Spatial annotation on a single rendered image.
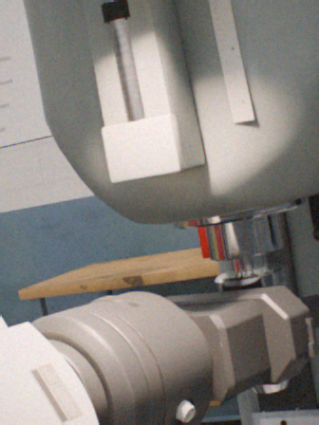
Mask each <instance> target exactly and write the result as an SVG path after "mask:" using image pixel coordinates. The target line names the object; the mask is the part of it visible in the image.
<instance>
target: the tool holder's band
mask: <svg viewBox="0 0 319 425"><path fill-rule="evenodd" d="M268 265H269V266H268V268H266V269H263V270H259V271H256V272H251V273H245V274H234V273H233V271H228V272H225V273H222V274H220V275H218V276H217V277H216V280H215V283H216V292H219V291H229V290H241V289H254V288H265V287H266V286H276V285H279V284H282V283H284V282H287V281H288V280H289V279H290V277H289V272H288V267H287V266H286V265H285V264H283V263H268Z"/></svg>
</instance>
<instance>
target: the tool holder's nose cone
mask: <svg viewBox="0 0 319 425"><path fill-rule="evenodd" d="M289 381H290V380H289V379H288V380H286V381H284V382H282V383H280V384H278V385H257V386H255V387H253V388H251V389H252V391H253V392H254V393H256V394H269V393H274V392H278V391H281V390H284V389H286V388H287V387H288V384H289Z"/></svg>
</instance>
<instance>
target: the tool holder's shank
mask: <svg viewBox="0 0 319 425"><path fill-rule="evenodd" d="M231 265H232V271H233V273H234V274H245V273H251V272H256V271H259V270H263V269H266V268H268V266H269V265H268V260H267V253H266V254H262V255H257V256H253V257H248V258H242V259H236V260H231Z"/></svg>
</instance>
